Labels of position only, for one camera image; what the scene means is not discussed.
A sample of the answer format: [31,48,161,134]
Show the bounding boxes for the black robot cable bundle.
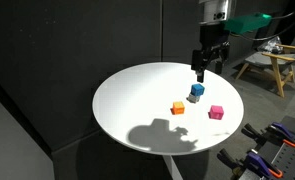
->
[229,2,295,43]

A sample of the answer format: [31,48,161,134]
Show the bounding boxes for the wooden armchair grey cushion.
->
[234,43,295,99]

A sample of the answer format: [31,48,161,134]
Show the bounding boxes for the crumpled clear plastic bag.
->
[257,35,284,55]

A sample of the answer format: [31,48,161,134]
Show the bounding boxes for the blue block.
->
[190,83,206,98]

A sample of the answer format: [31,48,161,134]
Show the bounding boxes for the mulberry pink block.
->
[207,104,225,121]

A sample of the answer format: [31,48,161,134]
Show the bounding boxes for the grey block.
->
[187,92,201,105]

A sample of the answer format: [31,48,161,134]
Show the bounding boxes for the clamps with orange blue handles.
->
[250,115,295,180]

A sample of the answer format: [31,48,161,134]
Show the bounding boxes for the orange block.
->
[171,100,186,116]

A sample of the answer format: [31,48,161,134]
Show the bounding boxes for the green wrist camera housing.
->
[223,12,273,35]

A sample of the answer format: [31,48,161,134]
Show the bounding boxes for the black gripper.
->
[190,21,231,84]

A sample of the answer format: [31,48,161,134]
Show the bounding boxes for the purple orange spring clamp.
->
[216,147,284,180]
[241,121,295,149]

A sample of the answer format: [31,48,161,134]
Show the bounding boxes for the white table pedestal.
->
[162,154,185,180]

